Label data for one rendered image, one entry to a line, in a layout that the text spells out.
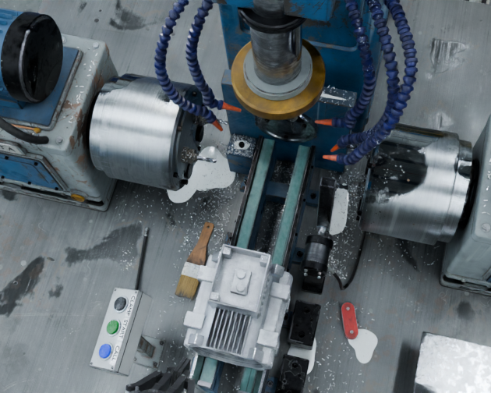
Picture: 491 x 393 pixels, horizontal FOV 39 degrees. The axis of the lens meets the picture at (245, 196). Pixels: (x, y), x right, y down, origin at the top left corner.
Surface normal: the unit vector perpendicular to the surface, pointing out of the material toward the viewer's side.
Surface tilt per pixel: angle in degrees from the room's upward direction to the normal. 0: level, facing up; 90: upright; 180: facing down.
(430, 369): 0
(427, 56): 0
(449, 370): 0
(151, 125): 21
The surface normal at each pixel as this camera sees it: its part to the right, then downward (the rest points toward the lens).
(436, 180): -0.14, -0.10
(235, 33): -0.25, 0.90
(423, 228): -0.26, 0.71
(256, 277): -0.07, -0.38
